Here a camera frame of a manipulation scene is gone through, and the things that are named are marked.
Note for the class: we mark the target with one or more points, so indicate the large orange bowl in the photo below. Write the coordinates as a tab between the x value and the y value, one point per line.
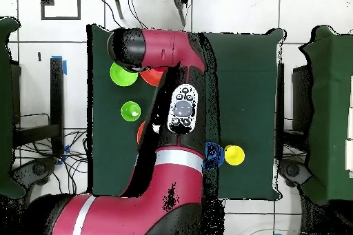
151	78
140	133

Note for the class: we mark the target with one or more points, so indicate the green ridged cup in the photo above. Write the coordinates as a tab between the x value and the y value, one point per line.
129	109

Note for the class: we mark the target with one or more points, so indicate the tall smooth yellow cup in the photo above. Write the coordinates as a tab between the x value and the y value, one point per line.
234	155

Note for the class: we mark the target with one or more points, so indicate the green cloth covered table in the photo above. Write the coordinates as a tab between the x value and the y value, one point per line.
328	108
5	108

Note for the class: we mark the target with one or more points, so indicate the dark green table cloth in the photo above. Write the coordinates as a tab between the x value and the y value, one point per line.
245	94

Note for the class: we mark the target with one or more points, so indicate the small dark blue bowl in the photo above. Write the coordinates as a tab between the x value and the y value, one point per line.
216	153

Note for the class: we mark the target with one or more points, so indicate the black metal stand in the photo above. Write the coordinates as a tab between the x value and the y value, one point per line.
299	94
56	94

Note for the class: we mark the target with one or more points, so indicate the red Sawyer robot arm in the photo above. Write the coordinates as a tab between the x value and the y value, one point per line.
165	185

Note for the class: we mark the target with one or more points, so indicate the grey chair base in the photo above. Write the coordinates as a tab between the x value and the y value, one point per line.
38	168
292	169

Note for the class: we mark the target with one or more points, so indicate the small green bowl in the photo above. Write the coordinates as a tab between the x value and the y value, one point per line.
120	76

